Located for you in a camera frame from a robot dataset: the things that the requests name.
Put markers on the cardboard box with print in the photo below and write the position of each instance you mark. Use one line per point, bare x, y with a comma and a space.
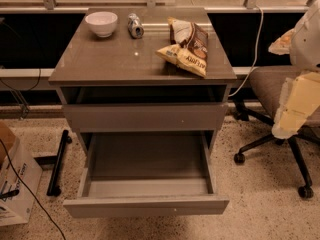
19, 176

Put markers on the grey drawer cabinet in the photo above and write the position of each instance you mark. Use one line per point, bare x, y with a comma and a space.
121, 70

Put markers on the brown yellow chip bag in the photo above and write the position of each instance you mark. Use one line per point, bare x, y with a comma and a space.
189, 47

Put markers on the crushed silver soda can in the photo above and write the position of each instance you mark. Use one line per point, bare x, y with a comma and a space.
135, 27

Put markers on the grey office chair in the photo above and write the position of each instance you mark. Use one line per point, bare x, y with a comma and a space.
266, 83

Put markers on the open grey middle drawer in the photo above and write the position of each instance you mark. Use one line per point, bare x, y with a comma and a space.
147, 174

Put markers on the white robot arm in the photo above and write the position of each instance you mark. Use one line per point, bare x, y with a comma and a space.
299, 96

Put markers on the white ceramic bowl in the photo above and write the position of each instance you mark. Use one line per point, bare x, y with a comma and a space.
102, 23

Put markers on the black metal stand foot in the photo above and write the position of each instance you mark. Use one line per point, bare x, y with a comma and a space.
56, 161

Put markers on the closed grey top drawer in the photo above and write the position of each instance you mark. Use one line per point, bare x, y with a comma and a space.
130, 118

